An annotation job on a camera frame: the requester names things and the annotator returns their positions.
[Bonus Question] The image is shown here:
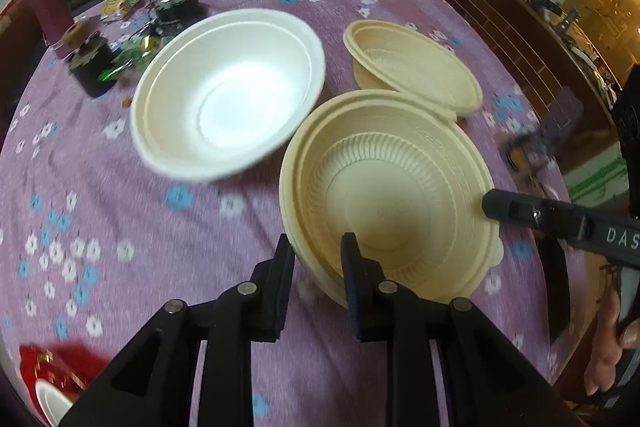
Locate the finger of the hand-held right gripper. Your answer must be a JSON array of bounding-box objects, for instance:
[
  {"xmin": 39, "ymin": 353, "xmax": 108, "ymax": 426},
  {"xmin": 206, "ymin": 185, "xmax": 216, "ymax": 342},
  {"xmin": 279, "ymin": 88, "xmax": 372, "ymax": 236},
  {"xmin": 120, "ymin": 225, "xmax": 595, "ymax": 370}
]
[{"xmin": 481, "ymin": 189, "xmax": 588, "ymax": 250}]

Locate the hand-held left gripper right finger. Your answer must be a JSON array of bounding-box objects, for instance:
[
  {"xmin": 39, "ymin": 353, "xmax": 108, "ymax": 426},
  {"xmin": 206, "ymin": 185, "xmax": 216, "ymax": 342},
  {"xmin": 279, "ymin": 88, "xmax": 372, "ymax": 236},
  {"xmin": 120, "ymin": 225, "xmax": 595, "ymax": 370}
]
[{"xmin": 340, "ymin": 232, "xmax": 576, "ymax": 427}]

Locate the white foam bowl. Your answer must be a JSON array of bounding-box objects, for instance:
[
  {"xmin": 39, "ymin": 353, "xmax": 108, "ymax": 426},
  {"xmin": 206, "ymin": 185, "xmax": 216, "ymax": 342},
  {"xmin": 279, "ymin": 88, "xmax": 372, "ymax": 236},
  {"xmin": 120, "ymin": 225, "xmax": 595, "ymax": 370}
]
[
  {"xmin": 34, "ymin": 379, "xmax": 76, "ymax": 427},
  {"xmin": 131, "ymin": 9, "xmax": 327, "ymax": 182}
]

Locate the small black fan device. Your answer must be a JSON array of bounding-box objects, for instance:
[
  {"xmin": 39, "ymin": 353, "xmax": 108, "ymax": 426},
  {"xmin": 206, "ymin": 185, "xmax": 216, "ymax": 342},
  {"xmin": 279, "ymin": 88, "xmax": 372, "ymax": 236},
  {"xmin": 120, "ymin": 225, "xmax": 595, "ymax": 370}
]
[{"xmin": 151, "ymin": 0, "xmax": 207, "ymax": 36}]

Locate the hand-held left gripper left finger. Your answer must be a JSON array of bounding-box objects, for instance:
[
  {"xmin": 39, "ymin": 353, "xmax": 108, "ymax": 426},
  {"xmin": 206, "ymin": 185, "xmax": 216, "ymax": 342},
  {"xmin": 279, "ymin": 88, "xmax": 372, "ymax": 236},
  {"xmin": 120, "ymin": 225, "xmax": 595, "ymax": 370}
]
[{"xmin": 60, "ymin": 234, "xmax": 297, "ymax": 427}]

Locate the person's right hand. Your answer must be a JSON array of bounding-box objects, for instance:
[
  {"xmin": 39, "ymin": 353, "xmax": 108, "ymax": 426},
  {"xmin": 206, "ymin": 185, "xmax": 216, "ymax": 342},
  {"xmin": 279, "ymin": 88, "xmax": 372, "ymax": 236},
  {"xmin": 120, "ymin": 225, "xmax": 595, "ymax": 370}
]
[{"xmin": 584, "ymin": 292, "xmax": 640, "ymax": 398}]

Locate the yellow snack packet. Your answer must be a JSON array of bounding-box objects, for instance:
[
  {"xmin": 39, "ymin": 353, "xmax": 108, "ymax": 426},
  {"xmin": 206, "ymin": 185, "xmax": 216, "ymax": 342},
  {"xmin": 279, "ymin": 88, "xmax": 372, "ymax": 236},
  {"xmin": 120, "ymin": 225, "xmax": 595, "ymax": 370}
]
[{"xmin": 101, "ymin": 0, "xmax": 147, "ymax": 21}]

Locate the beige ribbed plastic bowl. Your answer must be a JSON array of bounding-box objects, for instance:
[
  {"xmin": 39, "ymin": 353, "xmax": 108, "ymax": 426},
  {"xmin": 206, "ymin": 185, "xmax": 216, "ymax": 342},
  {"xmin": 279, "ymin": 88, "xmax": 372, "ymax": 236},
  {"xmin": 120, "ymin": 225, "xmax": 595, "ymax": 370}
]
[
  {"xmin": 279, "ymin": 89, "xmax": 505, "ymax": 314},
  {"xmin": 343, "ymin": 20, "xmax": 484, "ymax": 118}
]

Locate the purple thermos bottle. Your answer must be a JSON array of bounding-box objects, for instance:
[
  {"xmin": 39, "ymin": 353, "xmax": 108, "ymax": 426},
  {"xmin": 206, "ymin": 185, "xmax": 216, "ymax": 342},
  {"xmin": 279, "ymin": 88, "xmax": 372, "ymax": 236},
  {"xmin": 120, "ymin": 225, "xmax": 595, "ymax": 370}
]
[{"xmin": 24, "ymin": 0, "xmax": 74, "ymax": 58}]

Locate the black jar with wooden lid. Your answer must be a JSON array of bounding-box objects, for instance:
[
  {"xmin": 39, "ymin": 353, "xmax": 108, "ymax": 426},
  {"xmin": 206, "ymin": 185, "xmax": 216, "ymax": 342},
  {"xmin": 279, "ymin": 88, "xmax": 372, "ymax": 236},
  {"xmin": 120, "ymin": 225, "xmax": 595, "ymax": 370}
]
[{"xmin": 64, "ymin": 22, "xmax": 117, "ymax": 98}]

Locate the red plate with round label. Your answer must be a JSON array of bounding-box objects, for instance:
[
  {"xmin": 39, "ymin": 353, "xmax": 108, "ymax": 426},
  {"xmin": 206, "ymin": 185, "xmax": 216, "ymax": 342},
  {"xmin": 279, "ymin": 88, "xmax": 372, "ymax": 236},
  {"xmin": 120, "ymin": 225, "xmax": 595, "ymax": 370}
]
[{"xmin": 19, "ymin": 343, "xmax": 113, "ymax": 408}]

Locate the green plastic wrapper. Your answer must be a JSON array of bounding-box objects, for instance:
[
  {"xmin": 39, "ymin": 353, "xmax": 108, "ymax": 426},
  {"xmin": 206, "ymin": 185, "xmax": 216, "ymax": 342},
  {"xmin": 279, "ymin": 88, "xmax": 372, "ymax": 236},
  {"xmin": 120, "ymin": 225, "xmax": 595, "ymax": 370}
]
[{"xmin": 97, "ymin": 34, "xmax": 162, "ymax": 81}]

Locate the green bamboo wall sticker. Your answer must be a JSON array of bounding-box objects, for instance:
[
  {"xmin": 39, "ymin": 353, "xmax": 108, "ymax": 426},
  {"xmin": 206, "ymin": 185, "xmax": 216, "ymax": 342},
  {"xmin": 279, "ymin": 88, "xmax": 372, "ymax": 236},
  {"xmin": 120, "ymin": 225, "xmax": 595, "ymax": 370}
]
[{"xmin": 570, "ymin": 147, "xmax": 629, "ymax": 204}]

